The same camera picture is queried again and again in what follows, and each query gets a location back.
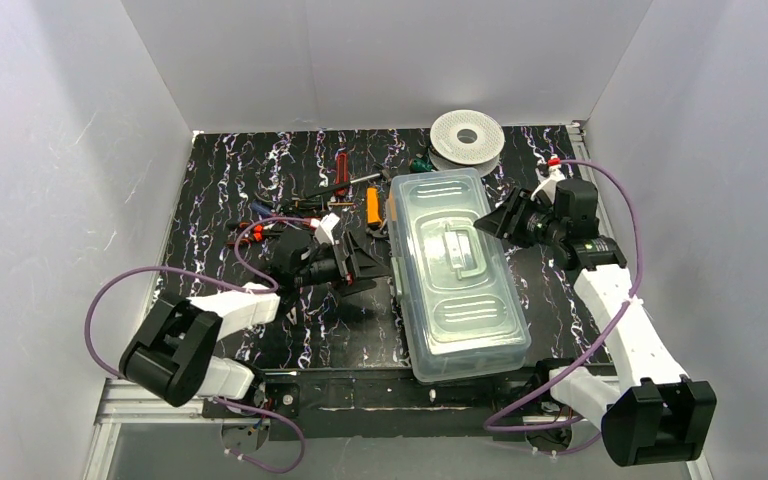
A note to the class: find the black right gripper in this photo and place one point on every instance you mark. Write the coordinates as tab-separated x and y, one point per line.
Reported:
517	216

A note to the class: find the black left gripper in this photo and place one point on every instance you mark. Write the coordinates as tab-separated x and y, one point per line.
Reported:
346	259

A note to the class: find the translucent lid green toolbox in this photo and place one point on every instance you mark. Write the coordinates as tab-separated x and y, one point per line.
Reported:
462	314

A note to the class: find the orange black needle-nose pliers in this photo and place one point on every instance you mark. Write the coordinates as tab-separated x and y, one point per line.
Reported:
258	234

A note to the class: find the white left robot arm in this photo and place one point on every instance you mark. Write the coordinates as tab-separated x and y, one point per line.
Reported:
172	353

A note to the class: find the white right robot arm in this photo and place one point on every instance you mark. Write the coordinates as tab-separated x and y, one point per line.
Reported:
655	413

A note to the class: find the orange utility knife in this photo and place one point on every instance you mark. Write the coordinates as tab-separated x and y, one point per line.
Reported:
374	218

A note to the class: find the white filament spool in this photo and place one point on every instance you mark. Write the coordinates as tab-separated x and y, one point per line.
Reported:
466	139

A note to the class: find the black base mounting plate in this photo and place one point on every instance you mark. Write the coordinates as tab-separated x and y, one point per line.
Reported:
388	402

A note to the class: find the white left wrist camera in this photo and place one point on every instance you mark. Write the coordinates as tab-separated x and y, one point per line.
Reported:
324	228

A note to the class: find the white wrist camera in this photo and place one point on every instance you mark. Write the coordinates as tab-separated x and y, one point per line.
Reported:
324	228
550	179

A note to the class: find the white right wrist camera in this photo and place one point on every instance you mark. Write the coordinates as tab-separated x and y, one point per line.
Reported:
550	179

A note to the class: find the red handle tool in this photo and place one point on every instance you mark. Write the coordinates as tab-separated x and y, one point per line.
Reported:
342	174

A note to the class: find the blue red handle screwdriver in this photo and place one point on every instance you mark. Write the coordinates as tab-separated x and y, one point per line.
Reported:
266	212

